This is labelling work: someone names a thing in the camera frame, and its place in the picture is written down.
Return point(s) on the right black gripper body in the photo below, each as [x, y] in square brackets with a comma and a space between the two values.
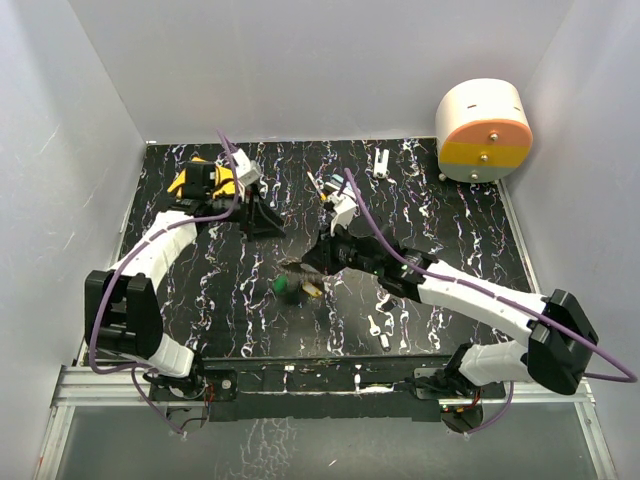
[344, 253]

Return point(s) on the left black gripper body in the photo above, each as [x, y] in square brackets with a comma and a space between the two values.
[239, 213]

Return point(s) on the metal key organizer with rings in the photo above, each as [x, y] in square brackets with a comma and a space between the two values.
[301, 271]

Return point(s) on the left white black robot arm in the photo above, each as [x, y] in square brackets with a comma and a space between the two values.
[122, 312]

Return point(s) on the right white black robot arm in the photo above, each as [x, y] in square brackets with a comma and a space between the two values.
[543, 331]

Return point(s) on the yellow notepad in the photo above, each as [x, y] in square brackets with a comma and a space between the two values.
[203, 180]

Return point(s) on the green tagged key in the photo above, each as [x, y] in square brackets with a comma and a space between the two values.
[280, 285]

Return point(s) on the white orange pen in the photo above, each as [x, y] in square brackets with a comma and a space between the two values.
[316, 186]

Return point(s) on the teal white stapler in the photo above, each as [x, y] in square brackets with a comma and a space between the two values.
[336, 183]

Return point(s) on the white tagged key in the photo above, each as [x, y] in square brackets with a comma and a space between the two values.
[376, 331]

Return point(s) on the white plastic clip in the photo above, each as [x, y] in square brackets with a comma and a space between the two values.
[380, 166]

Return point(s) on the white orange yellow drum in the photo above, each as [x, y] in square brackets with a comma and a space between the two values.
[482, 132]

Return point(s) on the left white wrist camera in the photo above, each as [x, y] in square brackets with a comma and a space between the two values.
[247, 171]

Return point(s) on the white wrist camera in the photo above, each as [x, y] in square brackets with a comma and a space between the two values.
[247, 171]
[342, 209]

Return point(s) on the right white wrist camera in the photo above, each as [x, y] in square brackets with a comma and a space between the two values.
[342, 209]

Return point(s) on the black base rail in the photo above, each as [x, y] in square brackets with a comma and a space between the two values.
[345, 387]

